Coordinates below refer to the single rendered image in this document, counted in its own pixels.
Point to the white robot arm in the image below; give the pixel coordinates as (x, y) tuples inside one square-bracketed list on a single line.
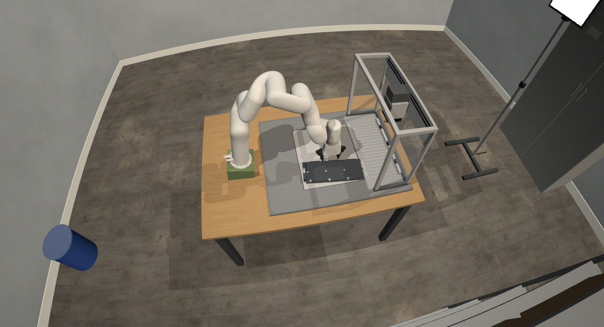
[(250, 102)]

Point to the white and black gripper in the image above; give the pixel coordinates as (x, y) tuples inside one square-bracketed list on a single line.
[(329, 150)]

